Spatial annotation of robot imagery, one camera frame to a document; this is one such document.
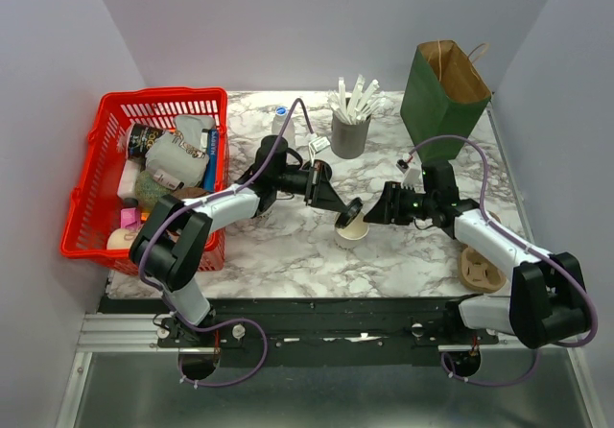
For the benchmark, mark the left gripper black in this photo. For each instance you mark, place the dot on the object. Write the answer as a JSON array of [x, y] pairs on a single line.
[[324, 196]]

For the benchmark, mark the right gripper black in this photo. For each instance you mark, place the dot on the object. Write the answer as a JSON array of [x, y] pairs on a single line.
[[386, 212]]

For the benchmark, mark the black plastic cup lid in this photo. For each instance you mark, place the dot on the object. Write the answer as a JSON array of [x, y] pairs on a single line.
[[349, 214]]

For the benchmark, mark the white paper cup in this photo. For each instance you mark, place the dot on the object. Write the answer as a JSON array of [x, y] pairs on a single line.
[[352, 235]]

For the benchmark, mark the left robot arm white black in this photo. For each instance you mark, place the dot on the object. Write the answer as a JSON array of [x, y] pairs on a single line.
[[169, 246]]

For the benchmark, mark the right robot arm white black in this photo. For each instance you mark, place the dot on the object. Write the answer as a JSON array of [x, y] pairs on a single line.
[[544, 306]]

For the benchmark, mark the white wrapped straws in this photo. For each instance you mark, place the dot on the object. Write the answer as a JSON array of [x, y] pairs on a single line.
[[354, 107]]

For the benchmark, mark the brown cardboard cup carrier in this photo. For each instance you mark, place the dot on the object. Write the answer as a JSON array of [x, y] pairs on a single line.
[[477, 273]]

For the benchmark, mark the blue flat box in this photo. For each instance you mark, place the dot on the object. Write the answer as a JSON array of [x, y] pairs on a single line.
[[212, 148]]

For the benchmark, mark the green paper bag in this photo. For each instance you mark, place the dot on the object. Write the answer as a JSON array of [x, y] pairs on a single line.
[[445, 93]]

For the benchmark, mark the brown round lid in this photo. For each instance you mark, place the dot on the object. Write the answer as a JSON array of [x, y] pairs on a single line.
[[188, 193]]

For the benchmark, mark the grey cloth pouch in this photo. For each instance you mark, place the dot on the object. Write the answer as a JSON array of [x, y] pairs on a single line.
[[178, 159]]

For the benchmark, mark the green scrub sponge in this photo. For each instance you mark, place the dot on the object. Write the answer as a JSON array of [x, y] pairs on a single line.
[[147, 191]]

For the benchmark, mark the pink small box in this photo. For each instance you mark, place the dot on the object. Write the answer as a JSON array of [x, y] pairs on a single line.
[[130, 218]]

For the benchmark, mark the black snack can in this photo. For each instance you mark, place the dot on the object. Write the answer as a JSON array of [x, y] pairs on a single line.
[[139, 139]]

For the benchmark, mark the white soap block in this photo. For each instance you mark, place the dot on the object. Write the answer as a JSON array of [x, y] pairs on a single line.
[[128, 179]]

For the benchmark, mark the red plastic basket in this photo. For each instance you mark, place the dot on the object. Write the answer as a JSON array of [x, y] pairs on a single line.
[[94, 207]]

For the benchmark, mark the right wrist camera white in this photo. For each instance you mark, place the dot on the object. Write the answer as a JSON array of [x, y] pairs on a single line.
[[411, 170]]

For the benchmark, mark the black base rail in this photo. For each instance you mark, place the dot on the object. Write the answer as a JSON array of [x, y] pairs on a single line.
[[326, 332]]

